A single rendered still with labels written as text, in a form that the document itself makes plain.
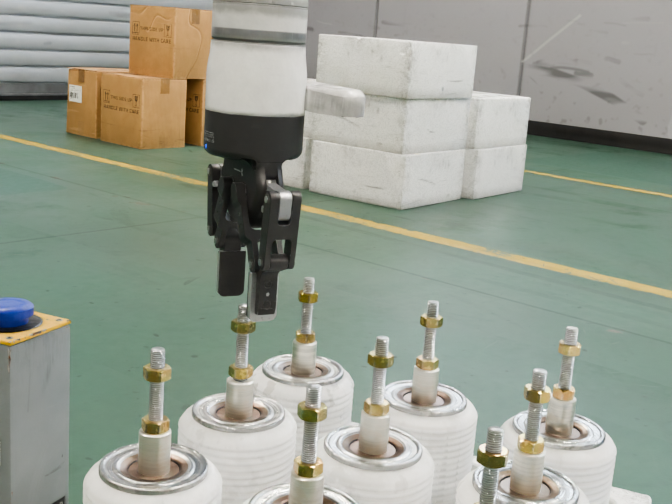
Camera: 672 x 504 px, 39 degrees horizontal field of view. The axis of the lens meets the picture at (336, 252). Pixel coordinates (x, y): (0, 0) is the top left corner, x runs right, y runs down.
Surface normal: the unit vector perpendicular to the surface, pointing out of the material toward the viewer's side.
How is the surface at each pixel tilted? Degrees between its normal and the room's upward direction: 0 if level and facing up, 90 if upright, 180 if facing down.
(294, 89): 90
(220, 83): 90
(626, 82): 90
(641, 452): 0
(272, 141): 90
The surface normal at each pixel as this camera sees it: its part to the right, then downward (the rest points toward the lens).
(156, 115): 0.74, 0.21
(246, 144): -0.06, 0.22
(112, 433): 0.07, -0.97
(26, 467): 0.91, 0.16
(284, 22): 0.58, 0.22
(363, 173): -0.60, 0.14
